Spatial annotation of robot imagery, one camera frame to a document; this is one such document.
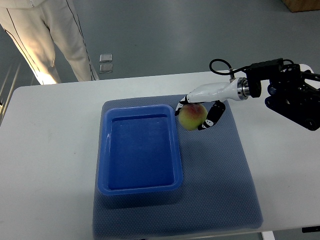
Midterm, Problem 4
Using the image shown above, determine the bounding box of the white table leg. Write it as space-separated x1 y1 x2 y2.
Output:
261 231 275 240

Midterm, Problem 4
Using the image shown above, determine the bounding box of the upper metal floor plate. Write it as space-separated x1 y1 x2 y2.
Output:
99 53 113 63

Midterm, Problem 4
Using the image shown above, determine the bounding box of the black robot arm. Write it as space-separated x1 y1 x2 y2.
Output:
220 58 320 131

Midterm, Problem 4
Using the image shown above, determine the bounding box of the green red peach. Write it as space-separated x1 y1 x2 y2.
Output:
178 103 208 131

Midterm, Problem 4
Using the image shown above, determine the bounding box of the lower metal floor plate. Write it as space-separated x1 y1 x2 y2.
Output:
99 63 113 74

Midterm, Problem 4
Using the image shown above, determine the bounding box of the blue plastic tray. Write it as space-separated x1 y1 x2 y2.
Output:
97 104 183 197

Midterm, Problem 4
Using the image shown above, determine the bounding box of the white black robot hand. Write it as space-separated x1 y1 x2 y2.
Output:
175 82 246 131

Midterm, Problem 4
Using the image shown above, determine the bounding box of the person in beige trousers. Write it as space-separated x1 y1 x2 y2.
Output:
0 0 99 85

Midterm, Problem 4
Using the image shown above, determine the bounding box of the metal floor plate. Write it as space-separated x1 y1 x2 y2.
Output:
99 53 113 63
99 63 113 74

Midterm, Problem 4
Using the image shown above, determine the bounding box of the brown cardboard box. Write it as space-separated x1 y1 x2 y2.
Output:
282 0 320 13

